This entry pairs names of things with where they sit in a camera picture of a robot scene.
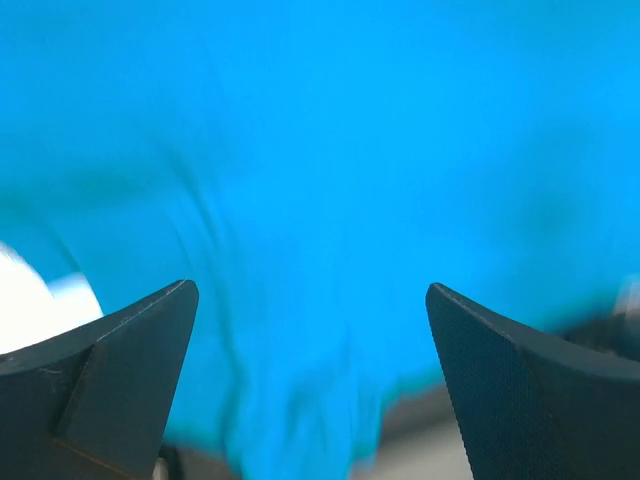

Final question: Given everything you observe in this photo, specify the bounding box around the blue t shirt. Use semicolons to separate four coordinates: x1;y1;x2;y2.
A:
1;1;639;479

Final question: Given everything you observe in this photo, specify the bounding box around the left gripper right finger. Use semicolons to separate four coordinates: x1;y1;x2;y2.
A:
426;283;639;479

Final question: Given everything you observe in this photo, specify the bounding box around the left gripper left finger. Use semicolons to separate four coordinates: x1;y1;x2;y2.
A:
1;280;199;480

